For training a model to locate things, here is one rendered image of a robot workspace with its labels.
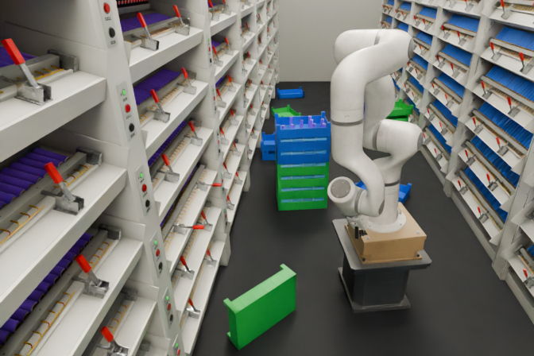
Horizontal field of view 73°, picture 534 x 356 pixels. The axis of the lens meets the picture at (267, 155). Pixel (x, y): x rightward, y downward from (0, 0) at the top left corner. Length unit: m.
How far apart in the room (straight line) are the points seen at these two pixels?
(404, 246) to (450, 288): 0.47
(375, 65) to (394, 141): 0.38
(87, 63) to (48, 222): 0.29
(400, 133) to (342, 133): 0.35
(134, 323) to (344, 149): 0.69
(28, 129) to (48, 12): 0.26
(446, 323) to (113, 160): 1.43
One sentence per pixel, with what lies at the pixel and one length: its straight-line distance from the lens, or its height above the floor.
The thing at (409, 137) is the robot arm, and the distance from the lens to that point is 1.31.
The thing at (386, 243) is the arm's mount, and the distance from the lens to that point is 1.46.
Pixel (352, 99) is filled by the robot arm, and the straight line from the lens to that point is 0.97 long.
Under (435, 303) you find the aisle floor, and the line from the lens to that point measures 1.83.
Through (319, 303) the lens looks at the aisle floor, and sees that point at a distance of 1.71.
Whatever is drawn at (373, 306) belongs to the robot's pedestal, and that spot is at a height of 0.02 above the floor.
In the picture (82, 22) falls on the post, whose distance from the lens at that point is 0.75.
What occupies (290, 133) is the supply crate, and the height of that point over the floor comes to 0.51.
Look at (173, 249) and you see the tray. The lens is 1.17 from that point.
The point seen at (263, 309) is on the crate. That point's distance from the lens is 1.51.
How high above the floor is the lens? 1.27
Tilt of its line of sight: 26 degrees down
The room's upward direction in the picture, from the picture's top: 2 degrees counter-clockwise
